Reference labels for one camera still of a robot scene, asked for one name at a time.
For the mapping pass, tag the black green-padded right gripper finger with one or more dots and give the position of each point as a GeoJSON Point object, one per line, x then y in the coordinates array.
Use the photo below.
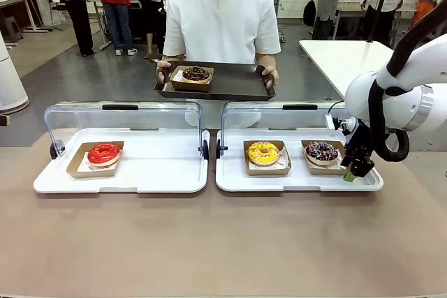
{"type": "Point", "coordinates": [363, 169]}
{"type": "Point", "coordinates": [348, 172]}

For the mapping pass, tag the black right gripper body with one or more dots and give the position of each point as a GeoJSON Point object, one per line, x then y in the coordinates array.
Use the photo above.
{"type": "Point", "coordinates": [359, 141]}

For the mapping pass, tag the dark brown serving tray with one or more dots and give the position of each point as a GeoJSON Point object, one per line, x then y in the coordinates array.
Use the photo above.
{"type": "Point", "coordinates": [237, 83]}

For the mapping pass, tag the brown cardboard donut tray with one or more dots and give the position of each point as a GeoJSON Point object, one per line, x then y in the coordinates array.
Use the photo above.
{"type": "Point", "coordinates": [75, 169]}
{"type": "Point", "coordinates": [265, 171]}
{"type": "Point", "coordinates": [188, 87]}
{"type": "Point", "coordinates": [321, 171]}

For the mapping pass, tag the chocolate donut with nut bits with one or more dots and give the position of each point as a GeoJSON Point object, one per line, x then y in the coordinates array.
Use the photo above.
{"type": "Point", "coordinates": [188, 74]}

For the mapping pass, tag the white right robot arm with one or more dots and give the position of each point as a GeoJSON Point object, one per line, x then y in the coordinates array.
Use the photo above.
{"type": "Point", "coordinates": [412, 102]}

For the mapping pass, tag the person's right forearm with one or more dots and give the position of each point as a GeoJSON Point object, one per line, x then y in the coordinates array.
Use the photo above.
{"type": "Point", "coordinates": [173, 58]}

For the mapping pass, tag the person's left forearm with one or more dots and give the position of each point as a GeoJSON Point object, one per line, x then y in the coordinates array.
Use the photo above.
{"type": "Point", "coordinates": [267, 59]}

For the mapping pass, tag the dark donut with coloured sprinkles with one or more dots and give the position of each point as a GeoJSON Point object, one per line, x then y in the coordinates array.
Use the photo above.
{"type": "Point", "coordinates": [314, 155]}

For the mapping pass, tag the yellow glazed sprinkled donut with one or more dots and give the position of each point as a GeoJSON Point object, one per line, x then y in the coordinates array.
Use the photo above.
{"type": "Point", "coordinates": [255, 156]}

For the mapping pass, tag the person in white shirt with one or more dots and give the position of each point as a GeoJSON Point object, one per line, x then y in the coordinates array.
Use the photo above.
{"type": "Point", "coordinates": [220, 26]}

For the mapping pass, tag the red glazed donut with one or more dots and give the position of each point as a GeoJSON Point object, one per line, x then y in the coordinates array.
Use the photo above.
{"type": "Point", "coordinates": [96, 158]}

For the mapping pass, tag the person's left hand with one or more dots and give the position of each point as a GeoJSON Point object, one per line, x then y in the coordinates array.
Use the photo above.
{"type": "Point", "coordinates": [274, 74]}

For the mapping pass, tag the person's right hand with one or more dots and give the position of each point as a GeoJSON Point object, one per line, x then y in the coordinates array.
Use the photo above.
{"type": "Point", "coordinates": [161, 66]}

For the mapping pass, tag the white display tray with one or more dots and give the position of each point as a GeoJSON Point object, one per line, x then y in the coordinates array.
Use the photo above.
{"type": "Point", "coordinates": [297, 181]}
{"type": "Point", "coordinates": [157, 172]}

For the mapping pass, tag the white background table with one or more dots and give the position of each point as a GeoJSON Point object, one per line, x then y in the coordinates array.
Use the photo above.
{"type": "Point", "coordinates": [342, 60]}

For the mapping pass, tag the clear plastic tray lid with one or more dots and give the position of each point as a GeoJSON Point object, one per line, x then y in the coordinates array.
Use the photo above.
{"type": "Point", "coordinates": [139, 116]}
{"type": "Point", "coordinates": [265, 116]}

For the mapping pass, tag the black tripod pole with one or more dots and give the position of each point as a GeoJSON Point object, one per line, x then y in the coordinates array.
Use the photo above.
{"type": "Point", "coordinates": [380, 1]}

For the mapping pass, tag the bystander in beige skirt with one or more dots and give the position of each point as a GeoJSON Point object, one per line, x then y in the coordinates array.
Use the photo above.
{"type": "Point", "coordinates": [326, 1]}

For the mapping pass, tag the black lid hinge knob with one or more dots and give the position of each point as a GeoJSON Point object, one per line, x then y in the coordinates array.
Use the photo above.
{"type": "Point", "coordinates": [53, 151]}

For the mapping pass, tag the bystander in dark blue top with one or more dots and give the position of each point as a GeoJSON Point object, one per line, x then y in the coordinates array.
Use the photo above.
{"type": "Point", "coordinates": [77, 12]}

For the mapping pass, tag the white cylindrical appliance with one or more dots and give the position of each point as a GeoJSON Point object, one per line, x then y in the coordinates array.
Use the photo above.
{"type": "Point", "coordinates": [10, 85]}

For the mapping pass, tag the grey plastic stool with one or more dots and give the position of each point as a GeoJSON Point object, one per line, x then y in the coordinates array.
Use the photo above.
{"type": "Point", "coordinates": [12, 31]}

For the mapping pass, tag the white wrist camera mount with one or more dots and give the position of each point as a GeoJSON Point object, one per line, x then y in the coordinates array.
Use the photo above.
{"type": "Point", "coordinates": [330, 121]}

